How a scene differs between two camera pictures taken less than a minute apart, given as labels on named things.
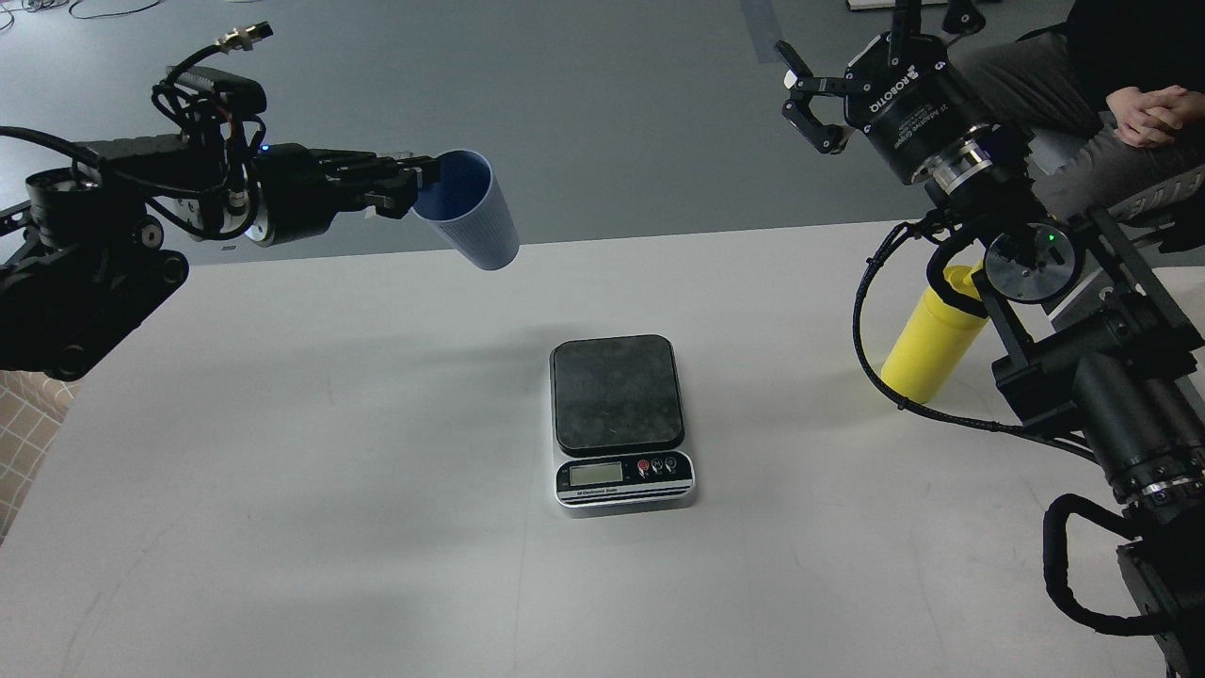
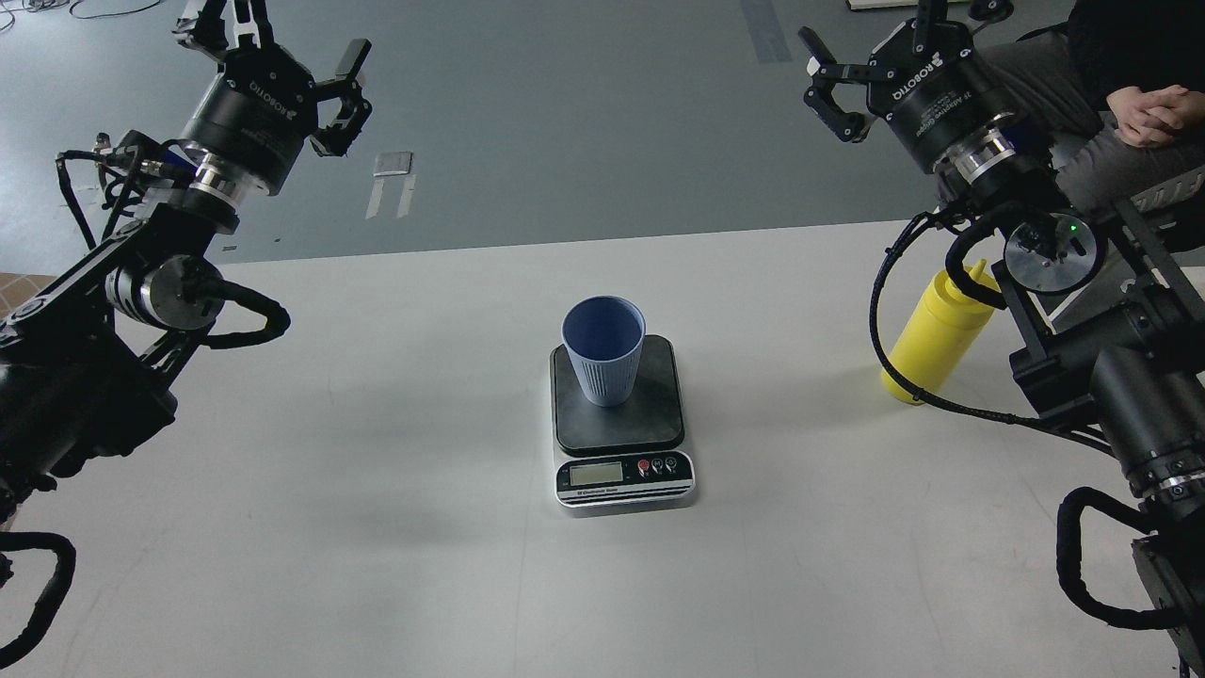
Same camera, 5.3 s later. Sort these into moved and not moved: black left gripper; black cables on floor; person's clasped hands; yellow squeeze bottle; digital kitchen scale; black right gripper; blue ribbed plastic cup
Moved: black left gripper; blue ribbed plastic cup; black right gripper
Not moved: digital kitchen scale; person's clasped hands; black cables on floor; yellow squeeze bottle
